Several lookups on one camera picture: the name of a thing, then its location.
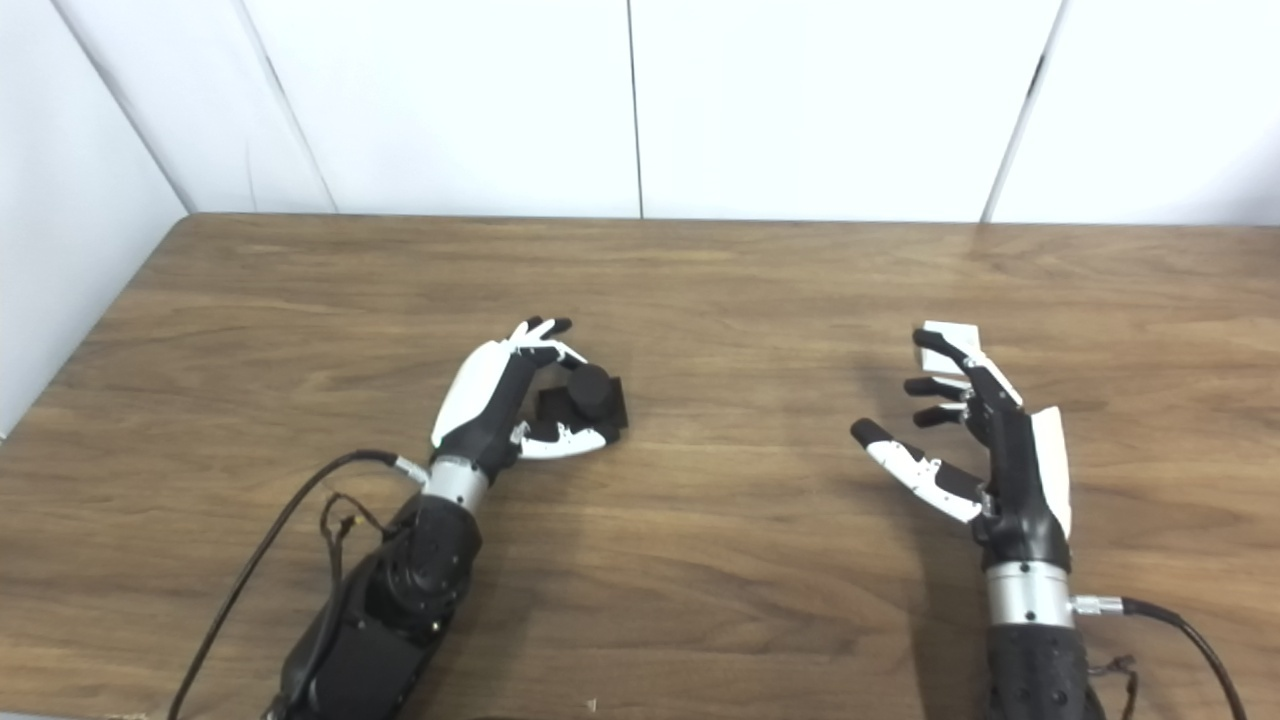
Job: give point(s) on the black peg with square base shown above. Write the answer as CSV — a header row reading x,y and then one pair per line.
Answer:
x,y
592,392

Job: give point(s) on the white square piece with hole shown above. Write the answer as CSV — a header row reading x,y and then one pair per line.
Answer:
x,y
960,338

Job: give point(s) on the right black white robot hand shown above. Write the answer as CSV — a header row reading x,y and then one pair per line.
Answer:
x,y
1020,490

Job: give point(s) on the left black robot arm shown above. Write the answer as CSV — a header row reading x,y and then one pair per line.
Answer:
x,y
410,600

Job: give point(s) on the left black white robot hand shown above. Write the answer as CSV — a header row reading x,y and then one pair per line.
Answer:
x,y
475,400

